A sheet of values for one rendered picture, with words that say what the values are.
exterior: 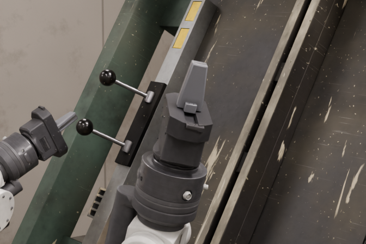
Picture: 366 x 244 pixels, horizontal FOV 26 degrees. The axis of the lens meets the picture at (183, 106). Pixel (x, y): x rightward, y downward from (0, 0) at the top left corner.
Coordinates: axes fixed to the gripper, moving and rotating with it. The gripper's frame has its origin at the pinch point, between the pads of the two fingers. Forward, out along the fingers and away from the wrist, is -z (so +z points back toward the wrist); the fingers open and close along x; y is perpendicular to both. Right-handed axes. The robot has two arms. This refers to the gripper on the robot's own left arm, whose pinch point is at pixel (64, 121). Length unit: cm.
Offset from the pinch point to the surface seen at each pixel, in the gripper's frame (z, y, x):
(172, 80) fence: -20.5, 16.3, -0.1
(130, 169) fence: -1.9, 16.3, 11.1
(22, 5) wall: -151, -324, 54
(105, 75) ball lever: -9.2, 9.9, -7.5
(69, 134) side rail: -4.4, -10.3, 8.0
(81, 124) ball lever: 0.9, 9.7, -1.2
